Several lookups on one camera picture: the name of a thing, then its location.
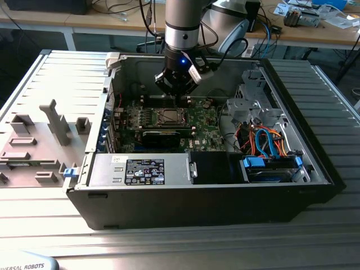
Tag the small blue plastic clip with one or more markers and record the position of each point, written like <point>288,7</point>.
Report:
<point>69,172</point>

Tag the black monitor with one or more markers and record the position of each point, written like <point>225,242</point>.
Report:
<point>45,7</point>

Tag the black PC case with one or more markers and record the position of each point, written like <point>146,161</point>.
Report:
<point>182,208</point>

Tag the silver CPU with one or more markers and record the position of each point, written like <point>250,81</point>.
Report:
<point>171,114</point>

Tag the CPU socket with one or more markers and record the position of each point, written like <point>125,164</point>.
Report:
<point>156,116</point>

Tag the white plastic case latch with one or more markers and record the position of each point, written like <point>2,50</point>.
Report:
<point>114,59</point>

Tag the finned CPU cooler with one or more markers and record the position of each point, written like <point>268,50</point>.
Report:
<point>292,18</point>

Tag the green motherboard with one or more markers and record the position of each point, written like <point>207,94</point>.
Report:
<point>208,129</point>

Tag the grey parts rack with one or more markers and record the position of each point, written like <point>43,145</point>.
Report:
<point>60,126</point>

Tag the blue box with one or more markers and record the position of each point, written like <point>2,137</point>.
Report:
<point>329,3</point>

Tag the light wooden desk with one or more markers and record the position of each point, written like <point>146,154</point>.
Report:
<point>309,35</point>
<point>92,22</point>

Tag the silver metal box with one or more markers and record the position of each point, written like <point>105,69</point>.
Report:
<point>309,19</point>

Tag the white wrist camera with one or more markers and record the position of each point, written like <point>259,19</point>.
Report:
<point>201,74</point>

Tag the metal disk bay cage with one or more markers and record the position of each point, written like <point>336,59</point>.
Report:
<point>253,105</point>

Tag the silver power supply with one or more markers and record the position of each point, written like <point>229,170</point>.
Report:
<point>107,168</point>

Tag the black graphics card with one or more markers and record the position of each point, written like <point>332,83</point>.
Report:
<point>161,139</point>

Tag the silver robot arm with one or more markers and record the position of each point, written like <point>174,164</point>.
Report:
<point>182,22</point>

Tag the clear plastic bags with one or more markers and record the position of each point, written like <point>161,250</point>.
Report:
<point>341,21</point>

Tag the hard disk in blue carrier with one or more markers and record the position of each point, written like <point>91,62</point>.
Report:
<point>254,163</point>

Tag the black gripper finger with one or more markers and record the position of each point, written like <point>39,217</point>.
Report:
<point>168,83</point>
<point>189,86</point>

